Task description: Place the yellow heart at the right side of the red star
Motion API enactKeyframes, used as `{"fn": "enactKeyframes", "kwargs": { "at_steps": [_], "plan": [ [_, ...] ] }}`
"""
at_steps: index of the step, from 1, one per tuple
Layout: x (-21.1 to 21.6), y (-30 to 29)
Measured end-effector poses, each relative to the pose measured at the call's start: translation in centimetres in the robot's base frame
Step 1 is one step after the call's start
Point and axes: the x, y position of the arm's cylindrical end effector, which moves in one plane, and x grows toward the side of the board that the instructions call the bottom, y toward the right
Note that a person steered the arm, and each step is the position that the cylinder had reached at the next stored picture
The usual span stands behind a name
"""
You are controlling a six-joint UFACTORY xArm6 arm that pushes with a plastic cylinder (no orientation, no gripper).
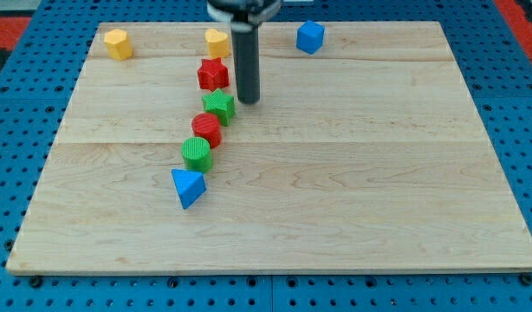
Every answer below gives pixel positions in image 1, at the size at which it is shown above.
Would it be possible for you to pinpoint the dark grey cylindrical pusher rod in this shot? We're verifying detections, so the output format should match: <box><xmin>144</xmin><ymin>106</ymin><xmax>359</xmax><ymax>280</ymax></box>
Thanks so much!
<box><xmin>230</xmin><ymin>22</ymin><xmax>261</xmax><ymax>104</ymax></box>

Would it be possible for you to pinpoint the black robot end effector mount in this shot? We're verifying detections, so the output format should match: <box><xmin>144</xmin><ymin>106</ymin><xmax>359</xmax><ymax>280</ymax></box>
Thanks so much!
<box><xmin>206</xmin><ymin>0</ymin><xmax>282</xmax><ymax>23</ymax></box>

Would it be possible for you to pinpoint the yellow heart block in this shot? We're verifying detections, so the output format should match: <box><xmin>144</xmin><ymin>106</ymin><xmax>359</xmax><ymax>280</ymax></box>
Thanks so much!
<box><xmin>204</xmin><ymin>29</ymin><xmax>230</xmax><ymax>58</ymax></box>

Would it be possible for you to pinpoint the red star block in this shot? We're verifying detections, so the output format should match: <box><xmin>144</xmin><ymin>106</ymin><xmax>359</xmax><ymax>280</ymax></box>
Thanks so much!
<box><xmin>197</xmin><ymin>57</ymin><xmax>230</xmax><ymax>91</ymax></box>

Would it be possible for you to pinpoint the green star block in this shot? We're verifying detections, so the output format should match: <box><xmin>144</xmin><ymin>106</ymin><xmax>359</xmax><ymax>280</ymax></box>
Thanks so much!
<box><xmin>202</xmin><ymin>88</ymin><xmax>236</xmax><ymax>127</ymax></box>

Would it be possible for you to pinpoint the blue cube block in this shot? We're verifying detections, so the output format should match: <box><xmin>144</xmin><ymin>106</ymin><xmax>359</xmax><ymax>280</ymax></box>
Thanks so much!
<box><xmin>295</xmin><ymin>20</ymin><xmax>325</xmax><ymax>55</ymax></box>

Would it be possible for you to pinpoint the red cylinder block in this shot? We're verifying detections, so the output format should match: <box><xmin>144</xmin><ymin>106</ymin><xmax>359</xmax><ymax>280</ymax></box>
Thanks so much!
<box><xmin>191</xmin><ymin>113</ymin><xmax>222</xmax><ymax>149</ymax></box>

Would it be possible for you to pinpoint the yellow hexagon block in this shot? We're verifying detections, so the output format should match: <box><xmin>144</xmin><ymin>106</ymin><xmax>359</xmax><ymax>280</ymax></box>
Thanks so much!
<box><xmin>104</xmin><ymin>29</ymin><xmax>133</xmax><ymax>61</ymax></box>

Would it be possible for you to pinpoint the green cylinder block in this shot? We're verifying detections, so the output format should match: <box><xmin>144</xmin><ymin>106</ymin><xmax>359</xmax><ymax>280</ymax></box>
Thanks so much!
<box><xmin>181</xmin><ymin>137</ymin><xmax>213</xmax><ymax>173</ymax></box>

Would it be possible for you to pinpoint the blue triangle block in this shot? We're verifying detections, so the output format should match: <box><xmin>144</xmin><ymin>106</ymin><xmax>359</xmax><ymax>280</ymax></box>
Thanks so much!
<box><xmin>172</xmin><ymin>169</ymin><xmax>207</xmax><ymax>210</ymax></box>

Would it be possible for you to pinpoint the light wooden board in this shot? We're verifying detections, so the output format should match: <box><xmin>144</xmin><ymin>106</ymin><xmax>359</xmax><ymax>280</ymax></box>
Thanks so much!
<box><xmin>7</xmin><ymin>22</ymin><xmax>532</xmax><ymax>276</ymax></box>

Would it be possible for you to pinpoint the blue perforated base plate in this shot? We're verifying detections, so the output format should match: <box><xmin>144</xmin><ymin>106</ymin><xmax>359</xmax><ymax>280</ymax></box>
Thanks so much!
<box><xmin>0</xmin><ymin>1</ymin><xmax>532</xmax><ymax>311</ymax></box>

